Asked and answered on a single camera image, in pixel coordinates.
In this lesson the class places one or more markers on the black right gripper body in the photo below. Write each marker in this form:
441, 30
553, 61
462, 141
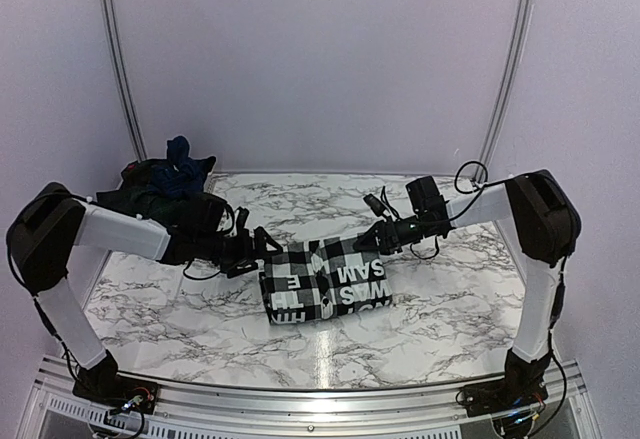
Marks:
405, 235

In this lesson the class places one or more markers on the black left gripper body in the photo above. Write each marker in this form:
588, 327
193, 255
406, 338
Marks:
225, 253

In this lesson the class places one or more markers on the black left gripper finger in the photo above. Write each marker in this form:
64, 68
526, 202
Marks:
265, 245
240, 267

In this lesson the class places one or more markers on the black white plaid shirt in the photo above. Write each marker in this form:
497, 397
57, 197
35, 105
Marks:
321, 280

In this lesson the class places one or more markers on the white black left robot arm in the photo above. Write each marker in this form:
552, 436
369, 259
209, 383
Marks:
46, 234

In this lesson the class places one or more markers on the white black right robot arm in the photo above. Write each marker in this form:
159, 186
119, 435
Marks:
547, 226

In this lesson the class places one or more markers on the dark blue green clothes pile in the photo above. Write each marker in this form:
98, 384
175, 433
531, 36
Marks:
161, 188

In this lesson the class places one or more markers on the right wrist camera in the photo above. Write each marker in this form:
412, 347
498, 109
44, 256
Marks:
376, 205

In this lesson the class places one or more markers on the left aluminium frame post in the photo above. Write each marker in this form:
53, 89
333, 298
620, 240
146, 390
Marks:
121, 79

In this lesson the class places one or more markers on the aluminium frame post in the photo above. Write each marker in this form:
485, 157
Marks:
514, 55
121, 79

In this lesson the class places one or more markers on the front aluminium table rail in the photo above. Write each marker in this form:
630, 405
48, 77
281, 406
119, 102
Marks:
193, 410

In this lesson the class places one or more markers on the right aluminium frame post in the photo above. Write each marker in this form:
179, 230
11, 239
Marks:
514, 55

